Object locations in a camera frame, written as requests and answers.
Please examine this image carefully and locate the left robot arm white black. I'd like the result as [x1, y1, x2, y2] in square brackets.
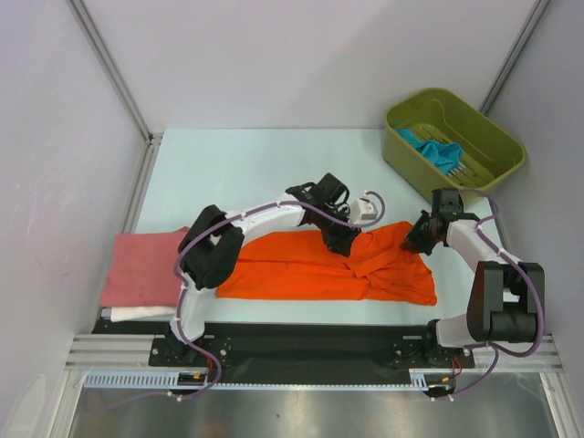
[169, 173, 376, 365]

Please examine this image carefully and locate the olive green plastic basket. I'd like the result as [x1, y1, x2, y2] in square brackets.
[381, 88, 527, 200]

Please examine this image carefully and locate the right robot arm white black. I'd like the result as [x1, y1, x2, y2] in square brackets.
[401, 188, 545, 366]

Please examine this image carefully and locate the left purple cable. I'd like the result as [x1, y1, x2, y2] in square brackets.
[95, 189, 389, 410]

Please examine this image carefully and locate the folded white t shirt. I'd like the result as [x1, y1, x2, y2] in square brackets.
[109, 306, 175, 322]

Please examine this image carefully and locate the orange t shirt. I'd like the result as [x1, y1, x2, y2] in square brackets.
[216, 222, 437, 306]

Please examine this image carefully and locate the folded pink t shirt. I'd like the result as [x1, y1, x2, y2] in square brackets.
[99, 227, 188, 308]

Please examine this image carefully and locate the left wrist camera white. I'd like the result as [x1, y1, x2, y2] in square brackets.
[348, 193, 379, 224]

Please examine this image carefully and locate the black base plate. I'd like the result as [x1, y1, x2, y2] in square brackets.
[92, 319, 479, 381]

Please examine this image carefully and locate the grey slotted cable duct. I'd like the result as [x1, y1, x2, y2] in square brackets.
[83, 370, 454, 391]

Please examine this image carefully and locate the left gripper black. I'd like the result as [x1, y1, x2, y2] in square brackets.
[315, 205, 361, 258]

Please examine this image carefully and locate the teal t shirt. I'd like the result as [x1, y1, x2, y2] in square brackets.
[396, 129, 464, 176]

